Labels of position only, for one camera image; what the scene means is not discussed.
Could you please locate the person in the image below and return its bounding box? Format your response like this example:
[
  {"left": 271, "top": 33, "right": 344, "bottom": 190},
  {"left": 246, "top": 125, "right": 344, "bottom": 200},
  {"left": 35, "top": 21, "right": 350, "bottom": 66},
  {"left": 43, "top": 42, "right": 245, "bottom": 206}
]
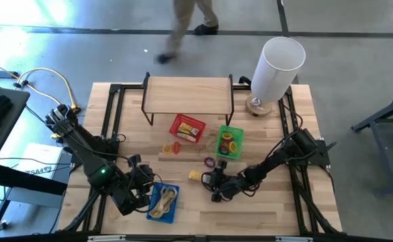
[{"left": 155, "top": 0, "right": 220, "bottom": 65}]

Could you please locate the yellow floor cable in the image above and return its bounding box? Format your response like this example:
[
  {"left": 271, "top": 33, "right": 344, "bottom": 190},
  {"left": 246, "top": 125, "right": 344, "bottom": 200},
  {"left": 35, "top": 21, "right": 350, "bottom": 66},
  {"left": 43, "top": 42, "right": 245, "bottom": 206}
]
[{"left": 0, "top": 55, "right": 82, "bottom": 114}]

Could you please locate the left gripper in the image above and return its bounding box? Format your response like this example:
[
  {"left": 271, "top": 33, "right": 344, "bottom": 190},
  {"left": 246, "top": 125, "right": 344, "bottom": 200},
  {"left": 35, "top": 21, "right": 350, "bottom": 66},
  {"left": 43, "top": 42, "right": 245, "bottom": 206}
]
[{"left": 115, "top": 153, "right": 155, "bottom": 216}]

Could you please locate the red plastic basket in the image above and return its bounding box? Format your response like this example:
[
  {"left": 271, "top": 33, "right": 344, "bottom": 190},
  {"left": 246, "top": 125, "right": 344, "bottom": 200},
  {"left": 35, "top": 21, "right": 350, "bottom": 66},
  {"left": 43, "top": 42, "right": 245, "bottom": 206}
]
[{"left": 168, "top": 113, "right": 207, "bottom": 145}]

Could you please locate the dark grey side table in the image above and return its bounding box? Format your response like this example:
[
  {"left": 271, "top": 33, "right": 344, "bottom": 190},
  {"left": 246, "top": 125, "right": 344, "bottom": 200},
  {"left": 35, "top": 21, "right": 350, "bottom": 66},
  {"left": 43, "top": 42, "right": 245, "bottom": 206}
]
[{"left": 0, "top": 85, "right": 70, "bottom": 233}]

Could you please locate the green plastic basket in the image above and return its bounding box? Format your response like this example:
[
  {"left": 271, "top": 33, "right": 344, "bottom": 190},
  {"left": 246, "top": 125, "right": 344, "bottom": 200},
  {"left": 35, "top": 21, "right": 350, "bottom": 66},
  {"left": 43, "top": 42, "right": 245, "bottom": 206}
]
[{"left": 215, "top": 124, "right": 245, "bottom": 161}]

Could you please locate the white cardboard box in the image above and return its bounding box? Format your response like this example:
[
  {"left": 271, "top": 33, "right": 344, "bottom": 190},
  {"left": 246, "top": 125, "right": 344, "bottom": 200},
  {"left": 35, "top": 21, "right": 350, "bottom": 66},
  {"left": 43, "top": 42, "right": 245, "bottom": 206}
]
[{"left": 14, "top": 143, "right": 64, "bottom": 184}]

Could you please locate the white shade table lamp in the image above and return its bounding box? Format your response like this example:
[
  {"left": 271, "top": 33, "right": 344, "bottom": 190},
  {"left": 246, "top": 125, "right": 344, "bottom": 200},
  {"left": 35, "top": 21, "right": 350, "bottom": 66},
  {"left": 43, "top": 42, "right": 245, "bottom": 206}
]
[{"left": 245, "top": 36, "right": 307, "bottom": 118}]

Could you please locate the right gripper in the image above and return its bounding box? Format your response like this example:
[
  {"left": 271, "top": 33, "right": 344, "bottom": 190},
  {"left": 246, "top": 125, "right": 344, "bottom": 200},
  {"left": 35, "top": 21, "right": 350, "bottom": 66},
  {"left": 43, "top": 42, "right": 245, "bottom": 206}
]
[{"left": 202, "top": 160, "right": 247, "bottom": 203}]

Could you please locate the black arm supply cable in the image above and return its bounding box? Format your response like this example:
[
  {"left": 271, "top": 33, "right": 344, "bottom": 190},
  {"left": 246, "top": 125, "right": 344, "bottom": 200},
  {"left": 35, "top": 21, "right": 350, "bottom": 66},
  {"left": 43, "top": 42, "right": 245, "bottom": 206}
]
[{"left": 281, "top": 104, "right": 304, "bottom": 135}]

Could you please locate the blue plastic basket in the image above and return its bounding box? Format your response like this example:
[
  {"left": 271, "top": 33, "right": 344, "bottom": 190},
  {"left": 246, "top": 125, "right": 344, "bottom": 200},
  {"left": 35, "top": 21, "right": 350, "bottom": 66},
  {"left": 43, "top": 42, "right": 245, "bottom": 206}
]
[{"left": 145, "top": 181, "right": 181, "bottom": 225}]

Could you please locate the white table edge bracket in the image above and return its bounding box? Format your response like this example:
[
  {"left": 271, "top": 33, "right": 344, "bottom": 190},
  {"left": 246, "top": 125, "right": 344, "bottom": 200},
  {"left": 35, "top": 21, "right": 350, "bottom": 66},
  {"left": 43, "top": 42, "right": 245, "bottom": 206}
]
[
  {"left": 275, "top": 236, "right": 314, "bottom": 242},
  {"left": 87, "top": 235, "right": 126, "bottom": 242}
]

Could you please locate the black metal table frame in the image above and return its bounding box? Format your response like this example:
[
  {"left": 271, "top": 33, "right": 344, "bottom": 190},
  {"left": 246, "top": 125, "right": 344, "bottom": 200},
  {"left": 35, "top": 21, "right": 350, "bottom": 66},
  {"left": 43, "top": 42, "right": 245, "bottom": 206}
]
[{"left": 58, "top": 82, "right": 343, "bottom": 236}]

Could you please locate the blue grey metal cart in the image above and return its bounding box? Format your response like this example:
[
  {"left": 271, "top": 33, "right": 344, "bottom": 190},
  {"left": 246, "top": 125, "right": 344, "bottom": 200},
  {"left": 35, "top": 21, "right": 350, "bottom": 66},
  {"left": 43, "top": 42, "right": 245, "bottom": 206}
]
[{"left": 351, "top": 92, "right": 393, "bottom": 198}]

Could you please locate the wooden shelf riser black frame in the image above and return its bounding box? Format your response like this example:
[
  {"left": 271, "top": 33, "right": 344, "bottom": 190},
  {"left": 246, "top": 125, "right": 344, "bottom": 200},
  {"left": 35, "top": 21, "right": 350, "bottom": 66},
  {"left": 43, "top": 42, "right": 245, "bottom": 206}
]
[{"left": 140, "top": 72, "right": 234, "bottom": 127}]

